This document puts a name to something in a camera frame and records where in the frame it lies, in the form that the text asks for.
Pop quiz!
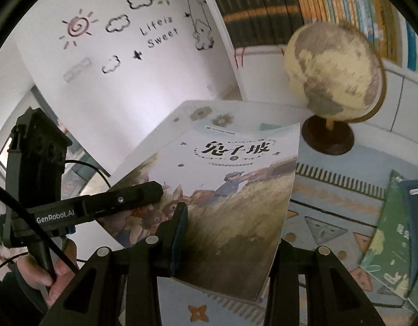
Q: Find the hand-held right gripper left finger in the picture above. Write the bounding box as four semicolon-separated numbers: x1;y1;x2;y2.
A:
39;202;190;326

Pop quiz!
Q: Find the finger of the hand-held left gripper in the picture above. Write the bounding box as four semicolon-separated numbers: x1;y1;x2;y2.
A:
84;181;165;219

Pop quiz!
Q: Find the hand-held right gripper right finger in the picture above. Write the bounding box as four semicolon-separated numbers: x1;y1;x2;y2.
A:
263;239;386;326

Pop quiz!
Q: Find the pale book golden field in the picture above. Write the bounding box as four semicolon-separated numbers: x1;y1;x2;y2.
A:
95;122;301;304

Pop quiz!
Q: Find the green book with caterpillar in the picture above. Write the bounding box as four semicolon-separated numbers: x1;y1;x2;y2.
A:
358;170;418;313

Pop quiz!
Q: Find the blue book with eagle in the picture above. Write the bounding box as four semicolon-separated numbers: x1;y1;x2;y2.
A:
397;178;418;299

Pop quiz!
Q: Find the person's left forearm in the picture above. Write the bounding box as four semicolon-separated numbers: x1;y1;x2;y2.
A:
0;272;49;326

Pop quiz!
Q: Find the row of dark books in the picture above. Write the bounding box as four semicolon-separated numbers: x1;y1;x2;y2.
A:
208;0;302;51

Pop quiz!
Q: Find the row of white blue books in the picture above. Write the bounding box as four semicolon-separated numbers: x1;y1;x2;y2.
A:
405;20;418;75

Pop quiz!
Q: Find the row of orange books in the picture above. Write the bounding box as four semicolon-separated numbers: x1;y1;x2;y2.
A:
290;0;401;66

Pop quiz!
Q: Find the person's left hand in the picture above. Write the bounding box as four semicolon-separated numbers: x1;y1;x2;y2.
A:
4;239;81;308

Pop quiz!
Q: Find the window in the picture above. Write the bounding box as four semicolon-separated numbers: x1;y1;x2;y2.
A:
0;132;14;170

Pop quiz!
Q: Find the light blue patterned mat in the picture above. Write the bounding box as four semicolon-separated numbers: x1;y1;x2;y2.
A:
154;141;418;326

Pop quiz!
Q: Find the white bookshelf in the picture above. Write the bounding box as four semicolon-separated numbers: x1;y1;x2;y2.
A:
192;0;418;143

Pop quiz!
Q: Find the beige globe on wooden stand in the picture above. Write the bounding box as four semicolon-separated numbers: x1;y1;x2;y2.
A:
284;21;388;156

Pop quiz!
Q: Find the black cable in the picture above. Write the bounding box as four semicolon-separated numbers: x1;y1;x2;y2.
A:
0;159;111;279

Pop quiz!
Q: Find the white wall outlet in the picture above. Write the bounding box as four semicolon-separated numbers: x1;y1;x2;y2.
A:
62;58;93;83

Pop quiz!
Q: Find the sun wall decal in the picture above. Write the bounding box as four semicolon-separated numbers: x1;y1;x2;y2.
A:
59;11;94;50

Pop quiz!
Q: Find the black lettering wall decal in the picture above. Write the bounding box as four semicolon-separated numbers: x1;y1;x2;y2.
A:
139;16;179;50

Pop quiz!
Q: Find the tree swing wall decal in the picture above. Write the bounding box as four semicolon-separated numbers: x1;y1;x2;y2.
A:
136;0;216;51

